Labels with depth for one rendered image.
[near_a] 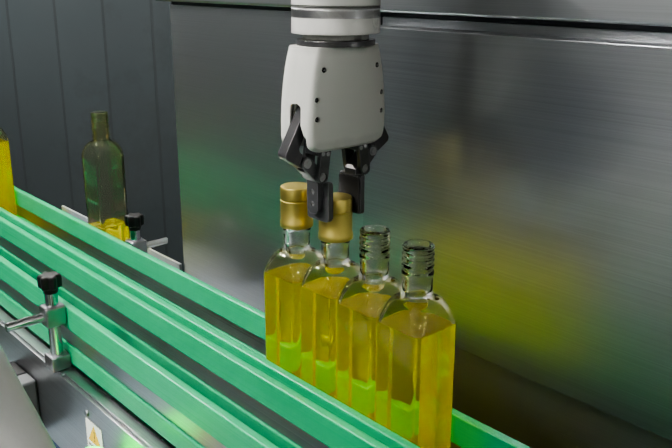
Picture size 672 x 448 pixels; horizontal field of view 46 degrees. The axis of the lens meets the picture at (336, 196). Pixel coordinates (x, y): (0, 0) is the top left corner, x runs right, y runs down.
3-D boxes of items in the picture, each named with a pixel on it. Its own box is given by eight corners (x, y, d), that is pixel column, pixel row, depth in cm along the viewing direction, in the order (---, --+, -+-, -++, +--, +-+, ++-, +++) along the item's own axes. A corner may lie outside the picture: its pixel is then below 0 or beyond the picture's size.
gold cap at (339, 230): (360, 238, 80) (360, 196, 79) (334, 245, 78) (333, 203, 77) (337, 229, 83) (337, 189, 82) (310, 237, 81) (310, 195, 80)
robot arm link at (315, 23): (342, 4, 80) (342, 34, 81) (272, 6, 75) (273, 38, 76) (402, 6, 74) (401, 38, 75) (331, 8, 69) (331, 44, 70)
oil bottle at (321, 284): (371, 444, 87) (374, 260, 81) (333, 464, 83) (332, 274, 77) (337, 423, 91) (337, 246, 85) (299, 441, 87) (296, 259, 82)
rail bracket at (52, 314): (75, 371, 103) (65, 275, 100) (19, 391, 99) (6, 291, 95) (62, 361, 106) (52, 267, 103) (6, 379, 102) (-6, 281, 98)
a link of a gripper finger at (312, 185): (312, 149, 78) (312, 215, 80) (286, 154, 76) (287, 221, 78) (333, 155, 76) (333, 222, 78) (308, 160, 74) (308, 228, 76)
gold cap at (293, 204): (307, 218, 87) (306, 179, 86) (318, 228, 84) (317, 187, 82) (275, 222, 86) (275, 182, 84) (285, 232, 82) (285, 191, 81)
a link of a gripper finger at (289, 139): (318, 81, 76) (341, 126, 79) (263, 131, 72) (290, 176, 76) (326, 82, 75) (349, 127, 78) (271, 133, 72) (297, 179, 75)
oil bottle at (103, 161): (132, 252, 146) (122, 111, 139) (105, 260, 142) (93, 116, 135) (115, 245, 150) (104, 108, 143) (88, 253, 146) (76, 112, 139)
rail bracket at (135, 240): (175, 288, 131) (171, 210, 127) (138, 299, 126) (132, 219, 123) (163, 281, 134) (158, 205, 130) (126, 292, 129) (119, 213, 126)
